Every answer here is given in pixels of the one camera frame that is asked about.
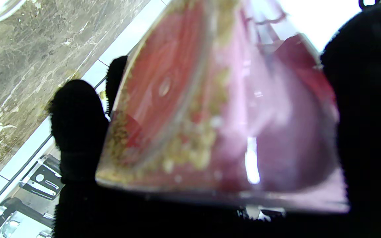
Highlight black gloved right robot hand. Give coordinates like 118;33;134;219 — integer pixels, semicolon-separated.
48;0;381;238

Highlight clear airtight container white lid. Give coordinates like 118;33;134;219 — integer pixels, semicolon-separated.
95;0;350;214

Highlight black silver toaster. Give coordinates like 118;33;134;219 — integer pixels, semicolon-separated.
19;155;64;201

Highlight black espresso machine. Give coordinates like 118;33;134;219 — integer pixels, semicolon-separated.
0;198;56;238

